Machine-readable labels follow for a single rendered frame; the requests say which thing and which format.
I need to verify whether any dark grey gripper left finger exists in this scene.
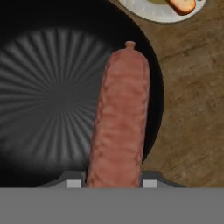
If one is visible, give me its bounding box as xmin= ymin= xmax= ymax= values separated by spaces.
xmin=37 ymin=171 xmax=87 ymax=189

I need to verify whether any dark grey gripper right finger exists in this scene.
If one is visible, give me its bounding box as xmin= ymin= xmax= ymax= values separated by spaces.
xmin=140 ymin=170 xmax=186 ymax=189

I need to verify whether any pink sausage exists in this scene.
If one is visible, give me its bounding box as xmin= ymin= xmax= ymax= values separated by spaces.
xmin=85 ymin=40 xmax=151 ymax=189

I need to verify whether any black ribbed bowl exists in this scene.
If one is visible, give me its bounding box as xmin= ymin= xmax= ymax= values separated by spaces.
xmin=0 ymin=0 xmax=165 ymax=189

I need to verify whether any white plate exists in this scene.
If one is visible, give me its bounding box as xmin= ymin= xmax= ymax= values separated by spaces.
xmin=118 ymin=0 xmax=207 ymax=24

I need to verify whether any brown bun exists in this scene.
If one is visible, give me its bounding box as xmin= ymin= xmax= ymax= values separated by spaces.
xmin=166 ymin=0 xmax=197 ymax=16

